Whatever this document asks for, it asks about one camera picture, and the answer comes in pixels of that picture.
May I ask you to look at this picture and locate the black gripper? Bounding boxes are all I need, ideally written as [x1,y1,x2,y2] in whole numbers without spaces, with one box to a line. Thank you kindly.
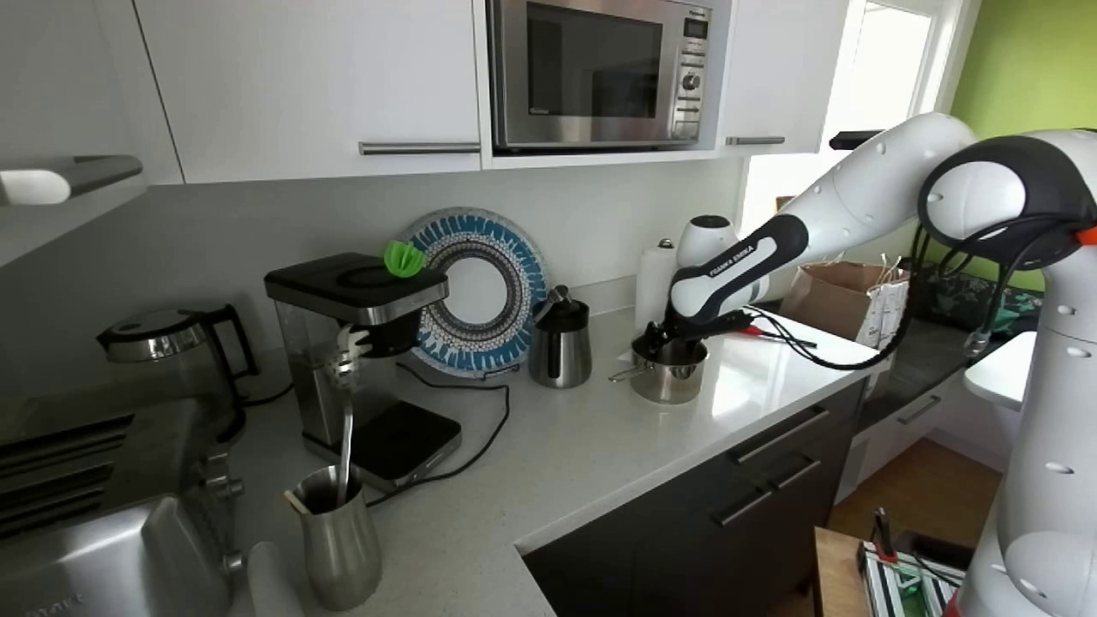
[641,321,707,363]

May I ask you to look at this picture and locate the small steel pot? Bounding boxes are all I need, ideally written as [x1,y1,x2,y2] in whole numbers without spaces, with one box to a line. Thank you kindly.
[619,338,707,404]

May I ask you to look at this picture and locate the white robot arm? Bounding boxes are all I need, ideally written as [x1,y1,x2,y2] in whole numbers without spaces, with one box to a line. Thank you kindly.
[657,113,1097,617]

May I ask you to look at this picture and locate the white paper towel roll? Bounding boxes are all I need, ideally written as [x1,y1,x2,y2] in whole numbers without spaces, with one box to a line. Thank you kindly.
[633,240,675,332]

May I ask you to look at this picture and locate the bunch of spoons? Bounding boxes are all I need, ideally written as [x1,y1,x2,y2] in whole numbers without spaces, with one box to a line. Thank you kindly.
[333,325,373,500]

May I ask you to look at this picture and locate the steel coffee carafe black lid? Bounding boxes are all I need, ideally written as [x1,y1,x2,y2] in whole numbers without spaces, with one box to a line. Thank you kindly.
[529,285,592,386]

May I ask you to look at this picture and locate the cardboard box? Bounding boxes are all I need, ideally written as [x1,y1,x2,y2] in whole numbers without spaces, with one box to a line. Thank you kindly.
[783,259,908,349]

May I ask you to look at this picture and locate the blue white decorative plate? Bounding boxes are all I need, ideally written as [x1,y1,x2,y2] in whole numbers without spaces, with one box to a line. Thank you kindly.
[403,210,549,377]

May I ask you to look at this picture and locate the dark lower cabinet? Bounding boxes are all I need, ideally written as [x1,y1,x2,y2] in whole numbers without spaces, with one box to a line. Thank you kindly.
[524,377,926,617]

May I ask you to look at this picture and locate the green object on coffee maker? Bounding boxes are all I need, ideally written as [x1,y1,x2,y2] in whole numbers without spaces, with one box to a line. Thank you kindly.
[381,240,424,277]

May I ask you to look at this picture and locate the steel microwave oven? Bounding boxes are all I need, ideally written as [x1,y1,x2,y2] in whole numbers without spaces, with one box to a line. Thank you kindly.
[487,0,719,154]

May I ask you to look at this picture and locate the wooden stand with tools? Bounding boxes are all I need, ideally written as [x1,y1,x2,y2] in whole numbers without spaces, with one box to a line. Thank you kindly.
[812,509,972,617]

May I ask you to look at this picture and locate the black steel coffee maker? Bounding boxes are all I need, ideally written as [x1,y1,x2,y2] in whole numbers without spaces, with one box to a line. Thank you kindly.
[264,254,459,492]

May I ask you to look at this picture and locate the steel cup utensil holder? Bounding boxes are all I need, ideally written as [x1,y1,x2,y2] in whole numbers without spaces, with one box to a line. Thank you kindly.
[284,467,381,609]

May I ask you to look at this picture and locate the white upper cabinet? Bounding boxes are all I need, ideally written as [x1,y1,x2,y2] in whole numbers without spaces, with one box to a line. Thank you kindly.
[0,0,852,188]

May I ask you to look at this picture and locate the silver toaster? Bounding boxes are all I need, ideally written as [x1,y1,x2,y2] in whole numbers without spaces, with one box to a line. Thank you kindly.
[0,398,236,617]

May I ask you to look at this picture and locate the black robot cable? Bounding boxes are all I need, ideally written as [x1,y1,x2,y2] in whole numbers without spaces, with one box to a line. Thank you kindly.
[746,220,1097,374]

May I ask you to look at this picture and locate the coffee maker power cord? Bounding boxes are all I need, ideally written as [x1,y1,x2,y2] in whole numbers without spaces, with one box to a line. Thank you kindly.
[363,355,516,508]

